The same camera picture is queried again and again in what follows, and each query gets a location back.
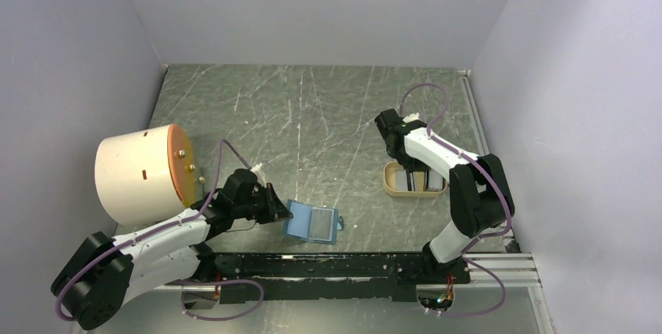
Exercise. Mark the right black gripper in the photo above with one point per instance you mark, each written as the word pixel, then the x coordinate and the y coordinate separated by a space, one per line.
pixel 414 165

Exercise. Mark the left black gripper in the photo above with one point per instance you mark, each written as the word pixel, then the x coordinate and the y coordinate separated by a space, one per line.
pixel 275 209

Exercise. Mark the blue leather card holder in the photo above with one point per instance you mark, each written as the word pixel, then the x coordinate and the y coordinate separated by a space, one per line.
pixel 298 225

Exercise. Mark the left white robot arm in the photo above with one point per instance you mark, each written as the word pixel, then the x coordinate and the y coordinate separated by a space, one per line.
pixel 107 272

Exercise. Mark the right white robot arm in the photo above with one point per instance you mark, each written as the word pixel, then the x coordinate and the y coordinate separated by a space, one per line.
pixel 480 197

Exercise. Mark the grey striped loose card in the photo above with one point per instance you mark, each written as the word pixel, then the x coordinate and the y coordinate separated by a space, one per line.
pixel 409 181

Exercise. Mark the tan card tray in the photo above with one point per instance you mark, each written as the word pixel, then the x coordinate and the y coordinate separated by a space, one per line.
pixel 389 184

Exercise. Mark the credit cards stack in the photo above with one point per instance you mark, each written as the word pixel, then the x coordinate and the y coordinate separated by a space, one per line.
pixel 434 182

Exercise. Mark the cream cylindrical container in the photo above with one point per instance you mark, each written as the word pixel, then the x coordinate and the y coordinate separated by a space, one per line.
pixel 146 176

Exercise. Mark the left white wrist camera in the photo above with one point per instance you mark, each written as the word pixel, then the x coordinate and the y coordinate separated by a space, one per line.
pixel 261 170

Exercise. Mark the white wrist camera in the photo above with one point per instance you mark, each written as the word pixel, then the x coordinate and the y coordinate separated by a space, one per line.
pixel 411 117
pixel 261 170

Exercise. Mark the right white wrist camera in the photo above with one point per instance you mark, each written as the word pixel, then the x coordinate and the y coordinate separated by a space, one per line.
pixel 411 117

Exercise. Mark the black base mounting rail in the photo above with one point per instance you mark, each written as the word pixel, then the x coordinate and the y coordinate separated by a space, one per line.
pixel 336 276

